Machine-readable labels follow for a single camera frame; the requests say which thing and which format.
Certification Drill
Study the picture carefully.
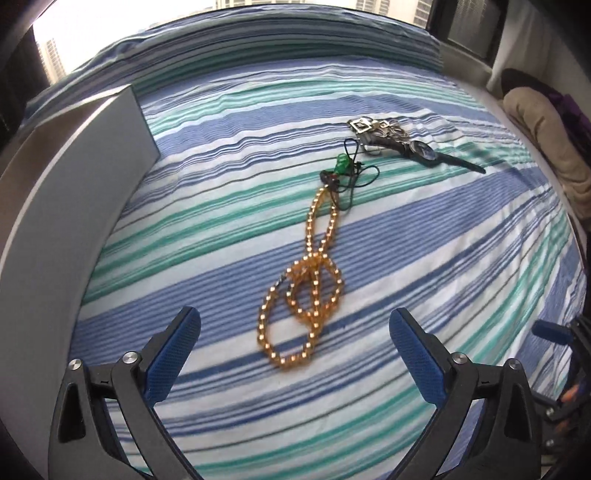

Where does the amber bead necklace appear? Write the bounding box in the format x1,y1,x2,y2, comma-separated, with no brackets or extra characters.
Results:
255,185,346,371

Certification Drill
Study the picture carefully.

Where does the long grey cardboard box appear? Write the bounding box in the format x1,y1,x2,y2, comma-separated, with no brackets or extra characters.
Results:
0,84,160,334

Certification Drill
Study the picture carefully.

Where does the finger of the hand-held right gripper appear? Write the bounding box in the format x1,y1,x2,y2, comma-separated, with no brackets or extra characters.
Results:
531,322,575,344

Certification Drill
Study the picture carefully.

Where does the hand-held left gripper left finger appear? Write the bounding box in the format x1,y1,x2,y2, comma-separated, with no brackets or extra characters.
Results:
48,307,202,480

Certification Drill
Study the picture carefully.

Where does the blue green striped bed sheet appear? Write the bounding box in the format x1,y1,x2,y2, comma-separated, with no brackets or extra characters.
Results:
60,58,588,480

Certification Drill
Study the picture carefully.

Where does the silver chain jewelry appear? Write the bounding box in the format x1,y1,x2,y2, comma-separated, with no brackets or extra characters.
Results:
347,117,410,147

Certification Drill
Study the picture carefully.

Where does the black wristwatch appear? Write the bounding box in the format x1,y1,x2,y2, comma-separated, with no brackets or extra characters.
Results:
362,129,486,175

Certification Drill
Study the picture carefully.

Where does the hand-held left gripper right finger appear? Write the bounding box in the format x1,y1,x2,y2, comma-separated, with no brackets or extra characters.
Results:
389,308,542,480

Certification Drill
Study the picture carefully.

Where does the green pendant on black cord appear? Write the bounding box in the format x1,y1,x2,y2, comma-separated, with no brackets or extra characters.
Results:
320,137,380,211

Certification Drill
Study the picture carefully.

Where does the beige cushion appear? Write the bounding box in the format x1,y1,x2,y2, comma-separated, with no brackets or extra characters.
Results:
502,85,591,219

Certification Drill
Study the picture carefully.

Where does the striped folded bedding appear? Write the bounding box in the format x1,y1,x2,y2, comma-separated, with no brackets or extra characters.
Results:
25,0,445,108

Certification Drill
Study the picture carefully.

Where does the dark purple cloth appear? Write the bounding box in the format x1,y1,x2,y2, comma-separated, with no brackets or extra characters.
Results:
501,68,591,154

